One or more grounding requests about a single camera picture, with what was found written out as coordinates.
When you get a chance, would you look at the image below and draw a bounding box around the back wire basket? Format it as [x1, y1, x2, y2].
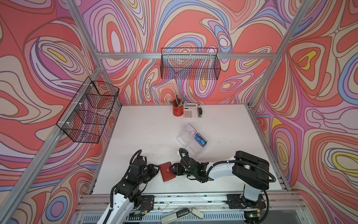
[160, 47, 222, 80]

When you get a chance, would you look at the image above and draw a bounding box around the white VIP card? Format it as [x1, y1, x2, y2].
[185, 123, 197, 136]

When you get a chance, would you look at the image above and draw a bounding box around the grey handheld device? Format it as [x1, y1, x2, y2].
[161, 208, 204, 224]

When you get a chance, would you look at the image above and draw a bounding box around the wire basket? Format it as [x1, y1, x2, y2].
[56, 77, 119, 144]
[160, 47, 222, 80]

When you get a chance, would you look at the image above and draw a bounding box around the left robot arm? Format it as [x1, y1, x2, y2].
[98, 149, 159, 224]

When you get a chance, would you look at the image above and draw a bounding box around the left wire basket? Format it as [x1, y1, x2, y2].
[56, 77, 119, 144]

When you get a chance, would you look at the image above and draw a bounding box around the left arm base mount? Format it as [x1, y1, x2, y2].
[133, 195, 155, 213]

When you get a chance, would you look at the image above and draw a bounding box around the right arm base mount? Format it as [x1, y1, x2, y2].
[225, 194, 267, 210]

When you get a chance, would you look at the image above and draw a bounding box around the blue VIP card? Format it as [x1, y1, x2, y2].
[194, 133, 207, 147]

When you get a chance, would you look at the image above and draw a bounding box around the black stapler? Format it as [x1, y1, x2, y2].
[198, 104, 203, 118]

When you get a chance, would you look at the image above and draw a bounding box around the red pen cup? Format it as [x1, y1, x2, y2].
[171, 100, 184, 117]

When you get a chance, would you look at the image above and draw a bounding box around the white pink calculator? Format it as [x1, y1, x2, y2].
[183, 103, 198, 119]

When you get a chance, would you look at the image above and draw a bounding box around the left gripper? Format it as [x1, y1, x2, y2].
[136, 163, 161, 186]

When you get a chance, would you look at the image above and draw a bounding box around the red leather card holder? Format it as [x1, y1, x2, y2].
[159, 162, 176, 183]

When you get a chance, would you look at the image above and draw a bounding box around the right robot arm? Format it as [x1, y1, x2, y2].
[162, 148, 277, 210]

